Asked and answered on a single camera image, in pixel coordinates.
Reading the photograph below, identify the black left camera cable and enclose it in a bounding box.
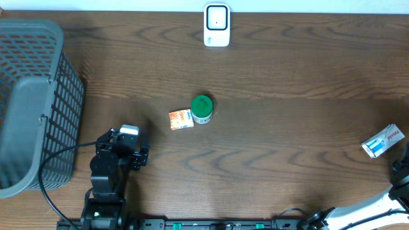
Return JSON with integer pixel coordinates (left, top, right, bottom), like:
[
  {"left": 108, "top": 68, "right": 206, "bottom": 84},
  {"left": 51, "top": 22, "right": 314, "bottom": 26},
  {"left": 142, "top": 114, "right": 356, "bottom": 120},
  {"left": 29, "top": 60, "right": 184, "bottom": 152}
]
[{"left": 38, "top": 140, "right": 100, "bottom": 230}]

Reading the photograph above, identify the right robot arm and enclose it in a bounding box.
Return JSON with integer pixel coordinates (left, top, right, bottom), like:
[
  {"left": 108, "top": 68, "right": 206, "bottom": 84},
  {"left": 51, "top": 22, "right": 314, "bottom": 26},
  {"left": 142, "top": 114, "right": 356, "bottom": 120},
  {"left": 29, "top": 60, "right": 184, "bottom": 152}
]
[{"left": 299, "top": 146, "right": 408, "bottom": 230}]

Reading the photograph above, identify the grey plastic basket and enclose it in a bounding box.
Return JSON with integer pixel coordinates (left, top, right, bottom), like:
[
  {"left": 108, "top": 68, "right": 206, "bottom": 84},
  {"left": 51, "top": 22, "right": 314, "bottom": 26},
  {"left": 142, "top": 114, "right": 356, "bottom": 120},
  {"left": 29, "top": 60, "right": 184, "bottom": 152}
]
[{"left": 1, "top": 19, "right": 85, "bottom": 199}]

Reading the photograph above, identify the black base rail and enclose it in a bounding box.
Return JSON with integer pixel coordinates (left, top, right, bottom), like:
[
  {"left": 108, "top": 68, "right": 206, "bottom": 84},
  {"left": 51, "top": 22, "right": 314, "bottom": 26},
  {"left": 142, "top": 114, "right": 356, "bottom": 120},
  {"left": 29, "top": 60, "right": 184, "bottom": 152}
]
[{"left": 56, "top": 218, "right": 307, "bottom": 230}]

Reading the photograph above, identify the orange snack packet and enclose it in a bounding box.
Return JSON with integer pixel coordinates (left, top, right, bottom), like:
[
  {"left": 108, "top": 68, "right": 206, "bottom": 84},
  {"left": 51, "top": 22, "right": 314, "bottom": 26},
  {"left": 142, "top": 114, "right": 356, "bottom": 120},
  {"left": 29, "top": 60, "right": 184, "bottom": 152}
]
[{"left": 169, "top": 109, "right": 194, "bottom": 130}]

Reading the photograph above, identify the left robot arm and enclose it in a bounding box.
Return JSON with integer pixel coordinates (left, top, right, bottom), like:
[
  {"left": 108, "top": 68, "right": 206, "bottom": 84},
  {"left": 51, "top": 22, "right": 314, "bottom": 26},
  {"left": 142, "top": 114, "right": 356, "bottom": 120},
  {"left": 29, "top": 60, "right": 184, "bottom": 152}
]
[{"left": 81, "top": 125, "right": 150, "bottom": 230}]

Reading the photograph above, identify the white barcode scanner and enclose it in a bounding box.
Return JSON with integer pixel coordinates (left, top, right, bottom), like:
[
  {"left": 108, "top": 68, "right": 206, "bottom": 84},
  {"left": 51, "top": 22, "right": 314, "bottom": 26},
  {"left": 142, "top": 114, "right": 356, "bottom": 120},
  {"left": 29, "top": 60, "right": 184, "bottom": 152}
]
[{"left": 203, "top": 3, "right": 231, "bottom": 47}]

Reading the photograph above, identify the green lid jar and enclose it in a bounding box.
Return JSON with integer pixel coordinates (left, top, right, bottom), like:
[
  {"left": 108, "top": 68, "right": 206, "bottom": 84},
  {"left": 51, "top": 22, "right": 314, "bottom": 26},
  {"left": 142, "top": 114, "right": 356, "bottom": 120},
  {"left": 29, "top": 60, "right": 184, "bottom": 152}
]
[{"left": 191, "top": 95, "right": 213, "bottom": 125}]

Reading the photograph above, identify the white Panadol box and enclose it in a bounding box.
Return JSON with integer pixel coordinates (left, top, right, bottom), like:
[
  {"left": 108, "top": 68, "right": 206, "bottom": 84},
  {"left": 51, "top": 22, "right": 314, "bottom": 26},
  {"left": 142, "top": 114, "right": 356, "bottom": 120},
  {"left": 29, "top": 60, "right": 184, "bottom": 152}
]
[{"left": 361, "top": 124, "right": 405, "bottom": 158}]

